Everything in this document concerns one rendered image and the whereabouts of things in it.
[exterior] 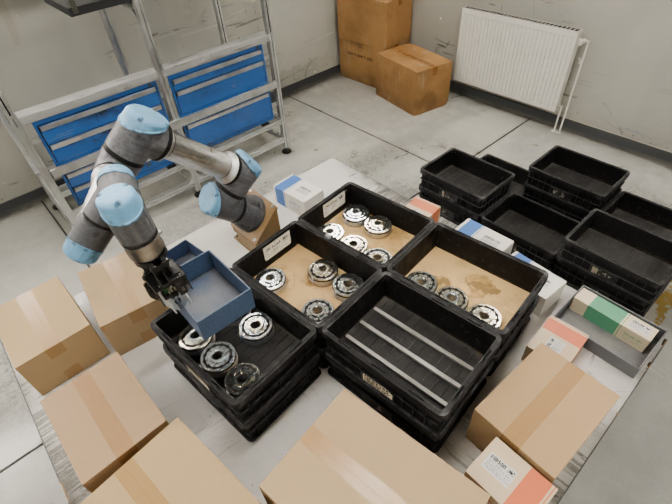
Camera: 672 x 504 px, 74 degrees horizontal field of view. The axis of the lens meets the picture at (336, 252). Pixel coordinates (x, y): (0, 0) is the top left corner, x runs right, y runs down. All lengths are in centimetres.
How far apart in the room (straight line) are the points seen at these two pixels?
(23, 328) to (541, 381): 153
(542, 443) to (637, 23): 319
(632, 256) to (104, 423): 213
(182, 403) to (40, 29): 286
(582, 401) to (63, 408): 135
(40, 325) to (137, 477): 67
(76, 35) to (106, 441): 300
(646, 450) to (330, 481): 160
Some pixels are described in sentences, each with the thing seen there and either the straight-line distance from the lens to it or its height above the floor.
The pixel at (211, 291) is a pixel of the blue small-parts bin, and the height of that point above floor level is 107.
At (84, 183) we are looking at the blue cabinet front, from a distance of 315.
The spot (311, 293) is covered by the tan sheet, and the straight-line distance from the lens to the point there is 147.
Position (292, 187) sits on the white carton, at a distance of 200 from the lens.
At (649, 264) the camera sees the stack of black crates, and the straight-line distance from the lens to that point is 236.
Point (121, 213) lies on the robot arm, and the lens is 89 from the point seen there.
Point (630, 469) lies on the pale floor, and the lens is 232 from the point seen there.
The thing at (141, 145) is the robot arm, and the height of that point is 134.
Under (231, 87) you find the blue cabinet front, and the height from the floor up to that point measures 67.
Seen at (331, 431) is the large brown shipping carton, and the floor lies 90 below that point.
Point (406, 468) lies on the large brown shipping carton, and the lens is 110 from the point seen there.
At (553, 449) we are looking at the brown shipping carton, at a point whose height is 86.
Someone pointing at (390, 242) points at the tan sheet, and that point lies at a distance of 163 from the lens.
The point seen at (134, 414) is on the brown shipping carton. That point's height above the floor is 86.
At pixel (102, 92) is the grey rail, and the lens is 299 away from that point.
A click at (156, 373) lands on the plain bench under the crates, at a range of 158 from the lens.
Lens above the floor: 193
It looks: 44 degrees down
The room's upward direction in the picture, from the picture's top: 4 degrees counter-clockwise
